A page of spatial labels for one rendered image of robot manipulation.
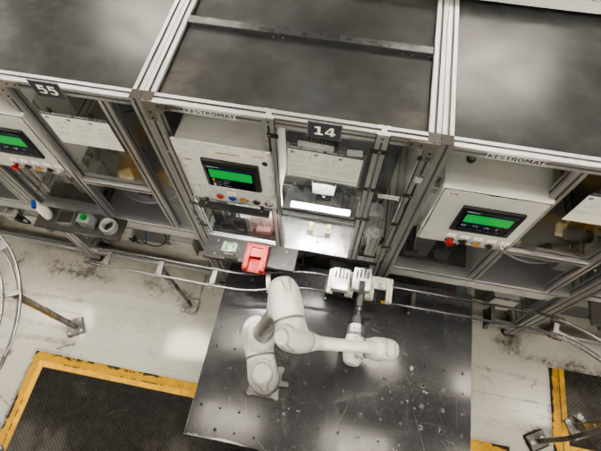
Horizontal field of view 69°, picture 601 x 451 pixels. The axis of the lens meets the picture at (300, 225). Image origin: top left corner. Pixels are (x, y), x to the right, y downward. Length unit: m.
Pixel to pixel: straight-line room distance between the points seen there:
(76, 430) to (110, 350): 0.54
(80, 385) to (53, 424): 0.28
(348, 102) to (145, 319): 2.43
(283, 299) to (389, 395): 1.03
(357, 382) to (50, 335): 2.31
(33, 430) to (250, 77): 2.81
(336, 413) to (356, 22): 1.94
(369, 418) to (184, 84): 1.90
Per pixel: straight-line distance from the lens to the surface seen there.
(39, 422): 3.68
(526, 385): 3.63
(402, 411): 2.62
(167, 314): 3.51
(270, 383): 2.34
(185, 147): 1.88
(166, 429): 3.35
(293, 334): 1.78
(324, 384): 2.58
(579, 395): 3.77
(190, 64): 1.86
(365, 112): 1.66
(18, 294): 3.07
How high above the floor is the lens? 3.24
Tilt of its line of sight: 63 degrees down
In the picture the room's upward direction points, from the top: straight up
